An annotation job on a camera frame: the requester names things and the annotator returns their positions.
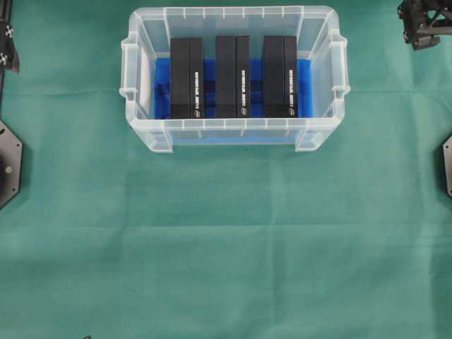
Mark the blue foam insert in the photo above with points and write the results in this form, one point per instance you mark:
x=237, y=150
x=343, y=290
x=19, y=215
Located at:
x=161, y=106

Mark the black box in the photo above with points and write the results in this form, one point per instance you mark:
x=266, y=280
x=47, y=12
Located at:
x=186, y=80
x=232, y=77
x=280, y=76

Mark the green table cloth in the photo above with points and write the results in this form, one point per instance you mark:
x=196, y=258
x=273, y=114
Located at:
x=107, y=239

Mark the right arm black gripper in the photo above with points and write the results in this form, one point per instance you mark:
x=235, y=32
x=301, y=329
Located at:
x=424, y=21

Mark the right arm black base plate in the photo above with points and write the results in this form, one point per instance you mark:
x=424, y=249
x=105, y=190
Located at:
x=447, y=153

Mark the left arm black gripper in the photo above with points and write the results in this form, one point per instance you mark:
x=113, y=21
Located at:
x=9, y=55

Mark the clear plastic storage case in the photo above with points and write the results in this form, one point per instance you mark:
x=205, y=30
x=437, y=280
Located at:
x=323, y=80

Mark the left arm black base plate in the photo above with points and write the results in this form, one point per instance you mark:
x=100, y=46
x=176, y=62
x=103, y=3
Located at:
x=11, y=158

